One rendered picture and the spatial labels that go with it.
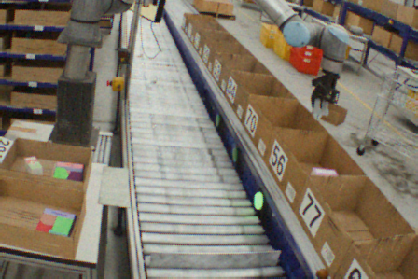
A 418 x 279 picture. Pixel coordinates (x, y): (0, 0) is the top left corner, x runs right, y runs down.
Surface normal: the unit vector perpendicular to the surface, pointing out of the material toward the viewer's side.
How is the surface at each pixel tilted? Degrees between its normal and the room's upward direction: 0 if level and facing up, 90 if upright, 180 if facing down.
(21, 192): 89
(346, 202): 90
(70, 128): 90
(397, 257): 90
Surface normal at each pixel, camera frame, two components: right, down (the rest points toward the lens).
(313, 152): 0.19, 0.40
